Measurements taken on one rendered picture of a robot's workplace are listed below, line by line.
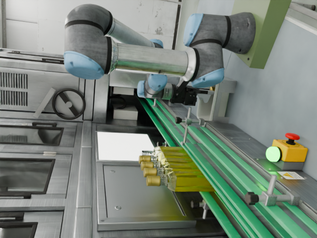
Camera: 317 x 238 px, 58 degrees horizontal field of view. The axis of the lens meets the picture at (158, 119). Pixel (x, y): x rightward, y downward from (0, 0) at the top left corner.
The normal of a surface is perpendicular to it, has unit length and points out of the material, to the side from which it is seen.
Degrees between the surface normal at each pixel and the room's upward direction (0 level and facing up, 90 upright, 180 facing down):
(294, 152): 90
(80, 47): 81
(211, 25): 87
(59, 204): 90
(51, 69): 90
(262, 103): 0
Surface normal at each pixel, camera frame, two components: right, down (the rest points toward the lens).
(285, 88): -0.97, -0.06
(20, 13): 0.22, 0.29
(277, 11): 0.17, 0.55
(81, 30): 0.09, -0.19
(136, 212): 0.13, -0.95
